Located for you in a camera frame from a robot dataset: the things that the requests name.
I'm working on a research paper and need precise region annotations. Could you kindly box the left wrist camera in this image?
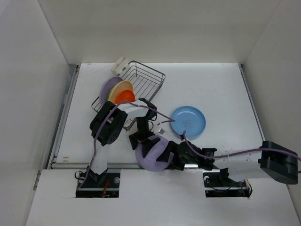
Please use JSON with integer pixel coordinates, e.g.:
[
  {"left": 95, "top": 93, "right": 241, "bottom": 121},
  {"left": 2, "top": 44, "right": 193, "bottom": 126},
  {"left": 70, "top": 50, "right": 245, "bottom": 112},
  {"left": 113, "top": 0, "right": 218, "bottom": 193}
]
[{"left": 151, "top": 123, "right": 165, "bottom": 135}]

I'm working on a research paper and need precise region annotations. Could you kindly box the light purple plate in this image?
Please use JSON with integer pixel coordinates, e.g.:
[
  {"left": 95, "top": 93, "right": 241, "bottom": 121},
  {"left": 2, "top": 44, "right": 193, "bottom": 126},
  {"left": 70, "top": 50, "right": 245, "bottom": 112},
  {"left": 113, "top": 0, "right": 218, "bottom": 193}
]
[{"left": 135, "top": 135, "right": 171, "bottom": 172}]

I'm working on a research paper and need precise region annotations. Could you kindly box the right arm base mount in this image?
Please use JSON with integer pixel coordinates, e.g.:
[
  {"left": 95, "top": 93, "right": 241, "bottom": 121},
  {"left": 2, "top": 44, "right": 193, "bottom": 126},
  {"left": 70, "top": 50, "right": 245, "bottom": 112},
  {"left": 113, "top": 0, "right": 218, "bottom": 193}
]
[{"left": 203, "top": 172, "right": 253, "bottom": 198}]

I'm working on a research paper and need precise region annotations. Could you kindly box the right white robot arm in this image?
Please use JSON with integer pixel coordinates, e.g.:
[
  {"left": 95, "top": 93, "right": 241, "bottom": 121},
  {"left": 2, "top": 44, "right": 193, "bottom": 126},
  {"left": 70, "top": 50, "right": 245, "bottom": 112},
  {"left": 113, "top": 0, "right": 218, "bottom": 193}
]
[{"left": 150, "top": 141, "right": 301, "bottom": 186}]

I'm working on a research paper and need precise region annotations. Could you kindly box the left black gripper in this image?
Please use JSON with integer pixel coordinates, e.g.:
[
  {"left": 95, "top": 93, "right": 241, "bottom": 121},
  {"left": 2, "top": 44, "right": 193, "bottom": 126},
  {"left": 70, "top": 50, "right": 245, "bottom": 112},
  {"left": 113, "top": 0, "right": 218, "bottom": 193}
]
[{"left": 129, "top": 117, "right": 159, "bottom": 158}]

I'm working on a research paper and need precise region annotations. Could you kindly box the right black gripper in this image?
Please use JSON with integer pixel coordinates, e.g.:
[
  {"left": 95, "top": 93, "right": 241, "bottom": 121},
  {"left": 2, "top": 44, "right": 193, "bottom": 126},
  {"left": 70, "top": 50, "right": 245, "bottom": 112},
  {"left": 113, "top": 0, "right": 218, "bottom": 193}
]
[{"left": 156, "top": 140, "right": 198, "bottom": 170}]

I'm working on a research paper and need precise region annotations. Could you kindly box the rear purple plate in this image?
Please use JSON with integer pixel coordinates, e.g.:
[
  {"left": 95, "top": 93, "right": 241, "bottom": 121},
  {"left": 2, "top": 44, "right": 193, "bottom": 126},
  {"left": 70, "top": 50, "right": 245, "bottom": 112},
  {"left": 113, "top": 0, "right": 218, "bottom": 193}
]
[{"left": 99, "top": 76, "right": 123, "bottom": 105}]

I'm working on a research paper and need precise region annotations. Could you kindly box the grey wire dish rack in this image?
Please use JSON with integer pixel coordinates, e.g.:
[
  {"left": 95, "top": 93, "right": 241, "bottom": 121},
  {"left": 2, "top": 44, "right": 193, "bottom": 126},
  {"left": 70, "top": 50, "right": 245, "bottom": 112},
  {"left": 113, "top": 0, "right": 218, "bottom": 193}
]
[{"left": 91, "top": 60, "right": 166, "bottom": 131}]

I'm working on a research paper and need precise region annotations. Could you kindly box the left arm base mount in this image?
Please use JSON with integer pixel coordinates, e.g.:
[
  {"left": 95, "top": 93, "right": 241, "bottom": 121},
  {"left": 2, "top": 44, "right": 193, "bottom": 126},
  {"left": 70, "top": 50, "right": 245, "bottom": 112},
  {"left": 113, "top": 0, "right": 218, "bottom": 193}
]
[{"left": 75, "top": 172, "right": 120, "bottom": 198}]

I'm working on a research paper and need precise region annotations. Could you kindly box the yellow plate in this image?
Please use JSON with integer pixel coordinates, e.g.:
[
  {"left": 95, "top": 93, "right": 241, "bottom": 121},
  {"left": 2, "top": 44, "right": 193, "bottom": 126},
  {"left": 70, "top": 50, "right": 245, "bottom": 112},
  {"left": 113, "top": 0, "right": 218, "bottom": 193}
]
[{"left": 109, "top": 81, "right": 134, "bottom": 104}]

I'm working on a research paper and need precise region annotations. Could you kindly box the blue plate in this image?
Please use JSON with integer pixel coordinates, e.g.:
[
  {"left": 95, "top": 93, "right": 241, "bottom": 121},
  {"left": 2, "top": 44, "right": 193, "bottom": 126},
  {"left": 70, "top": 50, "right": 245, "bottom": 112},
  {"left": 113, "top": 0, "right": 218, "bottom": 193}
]
[{"left": 171, "top": 106, "right": 206, "bottom": 138}]

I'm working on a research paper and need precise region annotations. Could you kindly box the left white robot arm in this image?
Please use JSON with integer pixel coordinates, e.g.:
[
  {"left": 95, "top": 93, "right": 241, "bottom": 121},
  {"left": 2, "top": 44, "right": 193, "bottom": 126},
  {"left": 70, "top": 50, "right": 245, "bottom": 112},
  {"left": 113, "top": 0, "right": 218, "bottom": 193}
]
[{"left": 89, "top": 98, "right": 158, "bottom": 147}]

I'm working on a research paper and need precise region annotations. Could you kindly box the orange plate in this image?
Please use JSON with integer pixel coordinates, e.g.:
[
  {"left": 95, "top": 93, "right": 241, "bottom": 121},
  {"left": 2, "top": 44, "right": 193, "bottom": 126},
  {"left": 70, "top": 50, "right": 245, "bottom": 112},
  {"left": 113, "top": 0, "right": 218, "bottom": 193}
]
[{"left": 115, "top": 89, "right": 135, "bottom": 104}]

